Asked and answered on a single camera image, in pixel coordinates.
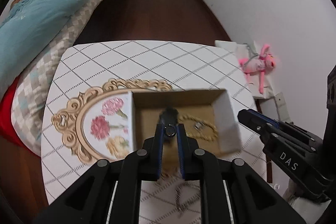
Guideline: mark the pink panther plush toy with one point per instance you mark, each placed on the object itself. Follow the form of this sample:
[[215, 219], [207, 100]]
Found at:
[[258, 64]]

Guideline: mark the checkered mattress bedding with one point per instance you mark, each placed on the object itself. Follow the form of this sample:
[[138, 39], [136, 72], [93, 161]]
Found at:
[[34, 83]]

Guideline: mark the open cardboard box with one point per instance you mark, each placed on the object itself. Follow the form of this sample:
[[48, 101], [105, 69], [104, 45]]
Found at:
[[207, 115]]

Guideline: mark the red blanket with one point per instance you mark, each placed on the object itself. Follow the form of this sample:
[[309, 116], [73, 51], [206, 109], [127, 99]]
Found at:
[[6, 127]]

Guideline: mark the white wall power strip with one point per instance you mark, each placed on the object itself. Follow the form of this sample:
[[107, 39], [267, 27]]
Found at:
[[281, 108]]

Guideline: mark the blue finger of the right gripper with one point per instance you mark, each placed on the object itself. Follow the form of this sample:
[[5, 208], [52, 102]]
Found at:
[[256, 121]]

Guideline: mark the light blue quilt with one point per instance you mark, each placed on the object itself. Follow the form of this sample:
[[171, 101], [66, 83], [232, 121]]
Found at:
[[28, 29]]

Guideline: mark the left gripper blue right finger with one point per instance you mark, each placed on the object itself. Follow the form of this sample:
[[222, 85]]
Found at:
[[183, 148]]

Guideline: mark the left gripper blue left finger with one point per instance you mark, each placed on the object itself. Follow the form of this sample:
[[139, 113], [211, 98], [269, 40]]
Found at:
[[158, 145]]

